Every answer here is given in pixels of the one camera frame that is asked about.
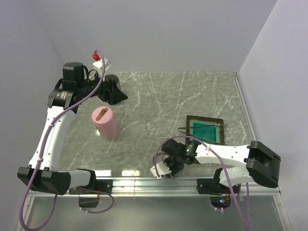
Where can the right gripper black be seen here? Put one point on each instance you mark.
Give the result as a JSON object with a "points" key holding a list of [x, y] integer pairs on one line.
{"points": [[173, 171]]}

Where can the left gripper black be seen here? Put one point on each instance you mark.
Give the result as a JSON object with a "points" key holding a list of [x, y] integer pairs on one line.
{"points": [[110, 93]]}

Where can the pink round lid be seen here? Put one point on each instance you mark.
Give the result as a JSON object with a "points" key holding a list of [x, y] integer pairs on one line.
{"points": [[103, 116]]}

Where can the pink cylindrical container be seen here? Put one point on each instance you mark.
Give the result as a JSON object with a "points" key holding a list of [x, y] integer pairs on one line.
{"points": [[107, 130]]}

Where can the metal serving tongs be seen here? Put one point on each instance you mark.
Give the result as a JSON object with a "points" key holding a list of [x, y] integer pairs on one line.
{"points": [[202, 126]]}

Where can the grey cylindrical container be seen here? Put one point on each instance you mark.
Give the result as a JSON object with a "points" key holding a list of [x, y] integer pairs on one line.
{"points": [[113, 78]]}

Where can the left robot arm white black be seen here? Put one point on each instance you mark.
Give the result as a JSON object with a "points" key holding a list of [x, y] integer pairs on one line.
{"points": [[42, 173]]}

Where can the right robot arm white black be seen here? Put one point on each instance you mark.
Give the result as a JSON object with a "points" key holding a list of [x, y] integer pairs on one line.
{"points": [[240, 164]]}

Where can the square black teal plate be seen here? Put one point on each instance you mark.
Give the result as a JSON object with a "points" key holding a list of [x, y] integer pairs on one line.
{"points": [[207, 129]]}

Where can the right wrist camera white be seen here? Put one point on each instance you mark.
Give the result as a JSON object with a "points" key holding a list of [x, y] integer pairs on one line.
{"points": [[159, 170]]}

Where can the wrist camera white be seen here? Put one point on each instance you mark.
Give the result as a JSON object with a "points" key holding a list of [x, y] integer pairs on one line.
{"points": [[159, 170], [98, 64]]}

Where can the aluminium front rail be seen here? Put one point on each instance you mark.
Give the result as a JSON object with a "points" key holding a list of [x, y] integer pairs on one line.
{"points": [[164, 187]]}

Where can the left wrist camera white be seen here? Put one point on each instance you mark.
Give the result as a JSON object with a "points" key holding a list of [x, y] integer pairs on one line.
{"points": [[98, 64]]}

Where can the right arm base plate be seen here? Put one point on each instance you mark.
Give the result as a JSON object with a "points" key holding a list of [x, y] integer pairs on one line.
{"points": [[211, 187]]}

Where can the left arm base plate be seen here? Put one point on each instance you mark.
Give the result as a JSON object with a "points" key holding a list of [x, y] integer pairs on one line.
{"points": [[100, 185]]}

